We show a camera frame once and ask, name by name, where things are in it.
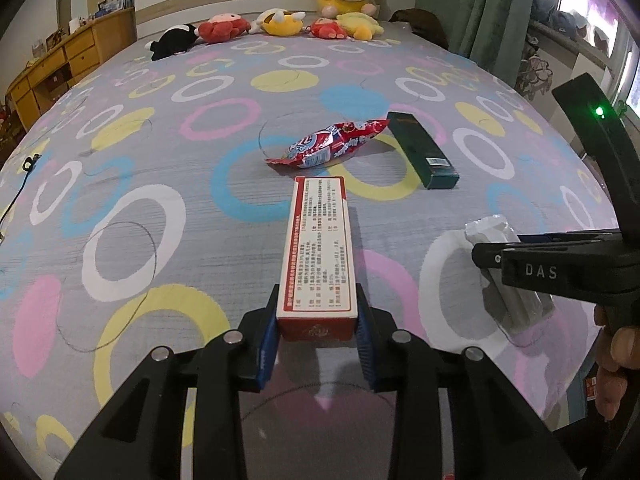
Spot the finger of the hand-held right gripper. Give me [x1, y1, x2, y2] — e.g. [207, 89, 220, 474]
[501, 251, 640, 307]
[472, 229, 624, 271]

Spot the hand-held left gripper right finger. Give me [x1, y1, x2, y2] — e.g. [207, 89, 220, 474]
[352, 282, 586, 480]

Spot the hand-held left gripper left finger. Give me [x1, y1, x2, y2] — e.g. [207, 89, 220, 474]
[52, 284, 281, 480]

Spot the clear plastic packet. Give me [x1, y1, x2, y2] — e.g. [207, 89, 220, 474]
[464, 214, 556, 332]

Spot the red and white long box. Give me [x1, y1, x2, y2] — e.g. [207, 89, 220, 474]
[275, 176, 360, 343]

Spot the person's right hand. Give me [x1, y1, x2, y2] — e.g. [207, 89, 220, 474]
[593, 305, 640, 422]

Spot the blue-grey shoe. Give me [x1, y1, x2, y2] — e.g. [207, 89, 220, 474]
[531, 0, 558, 26]
[555, 10, 586, 37]

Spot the window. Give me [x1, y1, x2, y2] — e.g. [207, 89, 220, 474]
[530, 0, 640, 126]

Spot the dark green long box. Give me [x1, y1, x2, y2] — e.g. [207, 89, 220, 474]
[386, 111, 460, 191]

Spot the green patterned curtain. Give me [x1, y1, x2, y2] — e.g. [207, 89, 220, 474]
[416, 0, 536, 68]

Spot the red candy wrapper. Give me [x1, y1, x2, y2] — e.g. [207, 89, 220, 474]
[264, 119, 392, 170]

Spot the dark brown cloth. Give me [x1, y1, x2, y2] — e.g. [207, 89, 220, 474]
[389, 8, 449, 51]

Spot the bed with circle-print sheet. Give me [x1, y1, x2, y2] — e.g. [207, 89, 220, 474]
[0, 25, 621, 480]

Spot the yellow duck plush toy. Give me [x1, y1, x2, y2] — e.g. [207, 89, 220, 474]
[336, 11, 385, 41]

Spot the small red plush doll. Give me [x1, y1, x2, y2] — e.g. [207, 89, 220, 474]
[306, 17, 348, 41]

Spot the black and white plush toy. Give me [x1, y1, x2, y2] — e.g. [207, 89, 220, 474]
[145, 23, 198, 62]

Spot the red crab plush toy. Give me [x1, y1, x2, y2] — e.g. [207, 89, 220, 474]
[196, 12, 251, 45]

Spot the yellow and white plush toy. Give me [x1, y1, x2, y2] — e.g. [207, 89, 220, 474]
[251, 8, 307, 37]

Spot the wooden dresser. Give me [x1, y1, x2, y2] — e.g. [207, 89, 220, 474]
[6, 8, 138, 131]

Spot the blue picture box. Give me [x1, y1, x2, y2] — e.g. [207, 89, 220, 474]
[95, 0, 135, 16]

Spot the black cable with clip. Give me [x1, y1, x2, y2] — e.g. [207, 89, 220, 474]
[0, 156, 42, 241]

